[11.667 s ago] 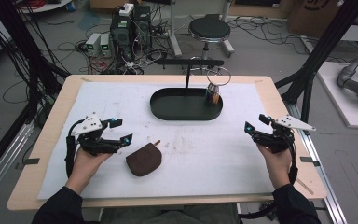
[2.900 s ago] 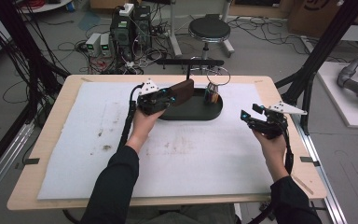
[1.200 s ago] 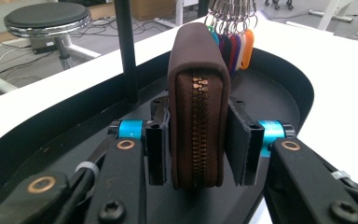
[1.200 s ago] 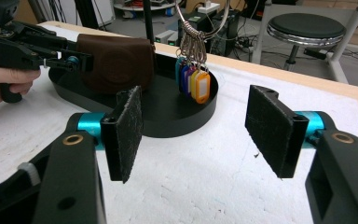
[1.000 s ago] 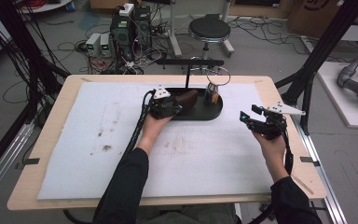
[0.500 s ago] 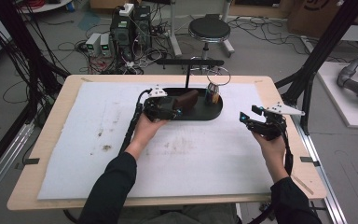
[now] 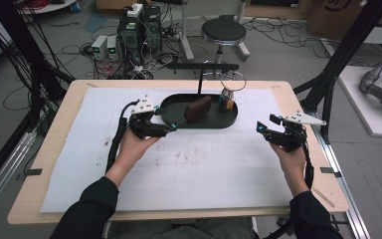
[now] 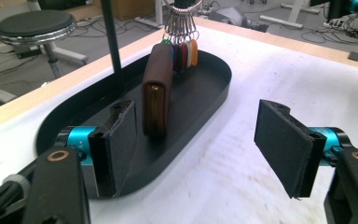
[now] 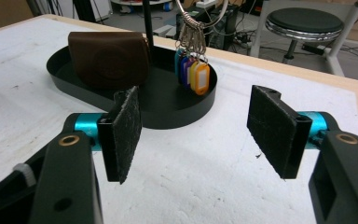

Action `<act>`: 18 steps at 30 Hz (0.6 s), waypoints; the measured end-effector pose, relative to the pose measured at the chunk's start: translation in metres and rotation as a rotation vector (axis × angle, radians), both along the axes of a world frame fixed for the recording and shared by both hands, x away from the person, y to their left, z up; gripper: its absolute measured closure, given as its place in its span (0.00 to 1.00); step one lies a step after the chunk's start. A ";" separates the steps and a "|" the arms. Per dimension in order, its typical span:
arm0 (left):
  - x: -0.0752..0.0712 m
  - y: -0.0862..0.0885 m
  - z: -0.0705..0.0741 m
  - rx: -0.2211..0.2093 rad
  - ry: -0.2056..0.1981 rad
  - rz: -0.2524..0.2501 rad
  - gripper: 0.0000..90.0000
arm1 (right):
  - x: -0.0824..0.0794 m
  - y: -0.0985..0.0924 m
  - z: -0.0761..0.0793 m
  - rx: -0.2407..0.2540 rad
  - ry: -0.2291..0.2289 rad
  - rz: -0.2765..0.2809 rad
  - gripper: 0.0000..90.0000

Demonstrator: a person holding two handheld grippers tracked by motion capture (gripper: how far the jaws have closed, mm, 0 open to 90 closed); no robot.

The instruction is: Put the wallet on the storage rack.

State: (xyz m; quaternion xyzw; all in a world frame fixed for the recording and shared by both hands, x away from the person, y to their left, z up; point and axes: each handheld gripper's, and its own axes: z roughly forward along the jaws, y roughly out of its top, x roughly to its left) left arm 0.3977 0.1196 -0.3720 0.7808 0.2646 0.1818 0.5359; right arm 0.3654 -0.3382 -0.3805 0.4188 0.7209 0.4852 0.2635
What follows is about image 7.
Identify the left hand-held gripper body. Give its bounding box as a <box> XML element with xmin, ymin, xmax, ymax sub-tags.
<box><xmin>126</xmin><ymin>95</ymin><xmax>172</xmax><ymax>140</ymax></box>

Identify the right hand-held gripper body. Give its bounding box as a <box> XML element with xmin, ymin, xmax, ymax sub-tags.
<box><xmin>266</xmin><ymin>111</ymin><xmax>328</xmax><ymax>153</ymax></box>

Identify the black oval tray with rack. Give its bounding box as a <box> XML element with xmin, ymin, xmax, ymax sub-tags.
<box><xmin>158</xmin><ymin>62</ymin><xmax>240</xmax><ymax>129</ymax></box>

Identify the brown zip pouch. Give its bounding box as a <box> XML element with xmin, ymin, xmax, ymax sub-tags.
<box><xmin>183</xmin><ymin>95</ymin><xmax>214</xmax><ymax>123</ymax></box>

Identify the key ring with coloured tags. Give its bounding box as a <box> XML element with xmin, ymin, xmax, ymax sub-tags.
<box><xmin>218</xmin><ymin>70</ymin><xmax>248</xmax><ymax>113</ymax></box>

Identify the person's right hand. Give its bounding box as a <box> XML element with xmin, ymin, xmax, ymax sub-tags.
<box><xmin>269</xmin><ymin>142</ymin><xmax>308</xmax><ymax>188</ymax></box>

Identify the person's left hand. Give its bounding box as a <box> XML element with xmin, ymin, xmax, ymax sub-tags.
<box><xmin>116</xmin><ymin>127</ymin><xmax>161</xmax><ymax>175</ymax></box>

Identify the white table mat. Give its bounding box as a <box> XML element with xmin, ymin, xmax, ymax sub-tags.
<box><xmin>39</xmin><ymin>87</ymin><xmax>301</xmax><ymax>213</ymax></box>

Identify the black computer tower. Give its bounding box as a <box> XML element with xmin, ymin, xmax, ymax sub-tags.
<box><xmin>116</xmin><ymin>14</ymin><xmax>144</xmax><ymax>66</ymax></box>
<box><xmin>141</xmin><ymin>5</ymin><xmax>163</xmax><ymax>54</ymax></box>

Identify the grey power supply box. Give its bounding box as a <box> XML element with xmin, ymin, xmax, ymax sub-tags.
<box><xmin>91</xmin><ymin>34</ymin><xmax>109</xmax><ymax>61</ymax></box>
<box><xmin>105</xmin><ymin>35</ymin><xmax>120</xmax><ymax>62</ymax></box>

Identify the white metal table leg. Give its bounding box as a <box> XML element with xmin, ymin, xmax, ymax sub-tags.
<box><xmin>234</xmin><ymin>0</ymin><xmax>252</xmax><ymax>62</ymax></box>
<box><xmin>178</xmin><ymin>0</ymin><xmax>195</xmax><ymax>63</ymax></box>

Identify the white platform board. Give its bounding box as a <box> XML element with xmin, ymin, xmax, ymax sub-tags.
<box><xmin>337</xmin><ymin>65</ymin><xmax>382</xmax><ymax>138</ymax></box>

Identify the white power adapter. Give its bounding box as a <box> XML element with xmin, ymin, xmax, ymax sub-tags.
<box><xmin>126</xmin><ymin>3</ymin><xmax>144</xmax><ymax>19</ymax></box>

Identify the black round stool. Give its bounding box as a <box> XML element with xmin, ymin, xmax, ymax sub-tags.
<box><xmin>200</xmin><ymin>14</ymin><xmax>252</xmax><ymax>65</ymax></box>

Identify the cardboard box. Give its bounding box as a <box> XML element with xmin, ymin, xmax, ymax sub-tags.
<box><xmin>306</xmin><ymin>0</ymin><xmax>382</xmax><ymax>42</ymax></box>

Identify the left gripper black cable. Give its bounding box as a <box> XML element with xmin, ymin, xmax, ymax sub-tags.
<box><xmin>104</xmin><ymin>99</ymin><xmax>141</xmax><ymax>174</ymax></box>

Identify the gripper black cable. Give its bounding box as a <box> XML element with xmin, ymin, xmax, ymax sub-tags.
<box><xmin>104</xmin><ymin>99</ymin><xmax>141</xmax><ymax>174</ymax></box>
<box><xmin>262</xmin><ymin>137</ymin><xmax>316</xmax><ymax>239</ymax></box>

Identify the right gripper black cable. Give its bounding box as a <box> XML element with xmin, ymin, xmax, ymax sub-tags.
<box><xmin>262</xmin><ymin>137</ymin><xmax>316</xmax><ymax>239</ymax></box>

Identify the aluminium rail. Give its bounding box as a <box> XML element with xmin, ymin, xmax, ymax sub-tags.
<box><xmin>0</xmin><ymin>128</ymin><xmax>38</xmax><ymax>221</ymax></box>
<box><xmin>313</xmin><ymin>128</ymin><xmax>372</xmax><ymax>239</ymax></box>

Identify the black frame post with cables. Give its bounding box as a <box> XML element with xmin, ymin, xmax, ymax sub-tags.
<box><xmin>0</xmin><ymin>0</ymin><xmax>75</xmax><ymax>133</ymax></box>

